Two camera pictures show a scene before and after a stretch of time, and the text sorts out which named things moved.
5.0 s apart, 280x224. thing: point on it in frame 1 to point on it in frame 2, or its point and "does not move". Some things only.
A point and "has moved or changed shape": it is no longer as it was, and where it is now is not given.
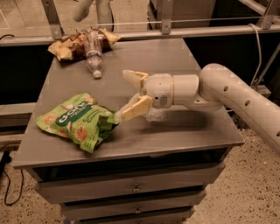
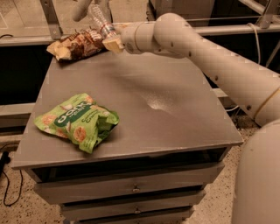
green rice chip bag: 80,119 does not move
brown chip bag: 72,47 does not move
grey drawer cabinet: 152,169 does not move
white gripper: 158,88 to 129,38
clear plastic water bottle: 94,51 has moved or changed shape
